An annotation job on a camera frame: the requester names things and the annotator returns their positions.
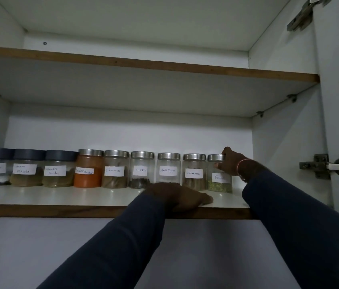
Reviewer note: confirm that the white cabinet shelves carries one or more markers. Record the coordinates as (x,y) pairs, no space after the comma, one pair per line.
(127,132)

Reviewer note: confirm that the person's left hand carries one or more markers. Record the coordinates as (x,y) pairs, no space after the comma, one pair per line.
(181,197)

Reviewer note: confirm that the person's right hand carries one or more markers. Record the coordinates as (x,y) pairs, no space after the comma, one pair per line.
(232,162)

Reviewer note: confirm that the metal cabinet hinge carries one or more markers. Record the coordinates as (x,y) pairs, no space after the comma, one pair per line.
(300,19)
(321,165)

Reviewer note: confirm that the fennel jar steel lid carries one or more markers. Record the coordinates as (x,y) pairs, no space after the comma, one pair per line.
(217,186)

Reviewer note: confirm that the person's left forearm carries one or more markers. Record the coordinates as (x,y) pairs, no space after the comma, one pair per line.
(112,252)

